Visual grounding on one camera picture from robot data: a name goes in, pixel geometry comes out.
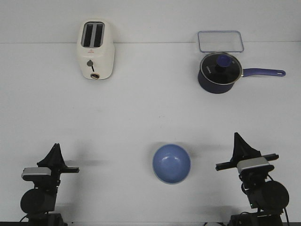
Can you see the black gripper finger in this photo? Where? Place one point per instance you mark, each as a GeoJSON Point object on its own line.
{"type": "Point", "coordinates": [60, 161]}
{"type": "Point", "coordinates": [48, 161]}
{"type": "Point", "coordinates": [236, 150]}
{"type": "Point", "coordinates": [245, 151]}

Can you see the blue bowl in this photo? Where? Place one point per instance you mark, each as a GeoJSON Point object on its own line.
{"type": "Point", "coordinates": [171, 164]}

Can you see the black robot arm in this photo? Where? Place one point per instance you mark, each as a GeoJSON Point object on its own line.
{"type": "Point", "coordinates": [39, 203]}
{"type": "Point", "coordinates": [268, 196]}

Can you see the dark blue saucepan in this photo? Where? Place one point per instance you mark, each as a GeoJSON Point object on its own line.
{"type": "Point", "coordinates": [221, 83]}

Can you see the glass pot lid blue knob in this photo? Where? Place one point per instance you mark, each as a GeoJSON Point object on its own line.
{"type": "Point", "coordinates": [220, 62]}

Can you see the white two-slot toaster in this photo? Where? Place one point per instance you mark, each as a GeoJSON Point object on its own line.
{"type": "Point", "coordinates": [95, 49]}

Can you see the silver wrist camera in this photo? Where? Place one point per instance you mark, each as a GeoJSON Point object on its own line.
{"type": "Point", "coordinates": [35, 173]}
{"type": "Point", "coordinates": [251, 164]}

